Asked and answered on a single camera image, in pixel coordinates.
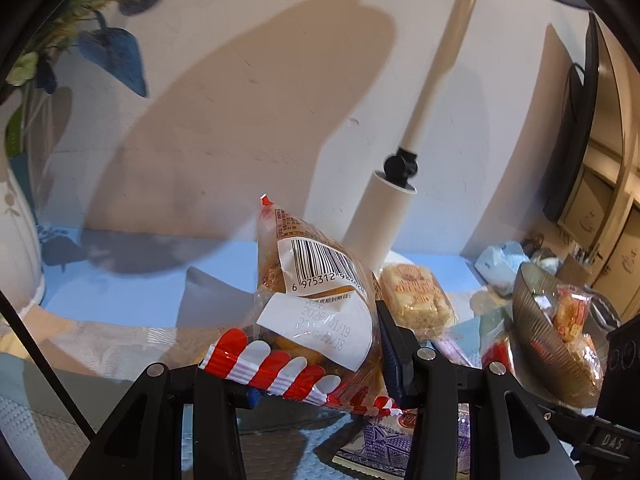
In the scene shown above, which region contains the red striped bread snack bag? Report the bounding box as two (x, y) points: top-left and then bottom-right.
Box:
(200, 196), (401, 417)

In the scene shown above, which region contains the light blue tissue pack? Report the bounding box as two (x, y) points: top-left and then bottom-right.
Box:
(474, 240), (529, 297)

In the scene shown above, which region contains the white desk lamp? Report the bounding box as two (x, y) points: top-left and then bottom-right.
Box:
(343, 0), (477, 273)

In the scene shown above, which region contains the black wall monitor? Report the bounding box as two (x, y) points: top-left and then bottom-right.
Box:
(542, 12), (613, 223)

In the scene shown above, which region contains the rice cracker snack pack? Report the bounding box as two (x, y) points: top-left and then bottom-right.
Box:
(380, 263), (458, 341)

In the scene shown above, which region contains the orange red snack pack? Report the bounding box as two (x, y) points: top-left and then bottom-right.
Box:
(552, 284), (592, 344)

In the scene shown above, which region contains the white ceramic flower vase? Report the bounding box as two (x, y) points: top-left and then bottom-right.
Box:
(0, 151), (46, 318)

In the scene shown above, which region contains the grey blue table mat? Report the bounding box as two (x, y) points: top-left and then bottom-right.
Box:
(1, 353), (367, 479)

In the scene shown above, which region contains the purple snack bag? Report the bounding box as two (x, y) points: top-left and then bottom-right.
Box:
(332, 403), (471, 479)

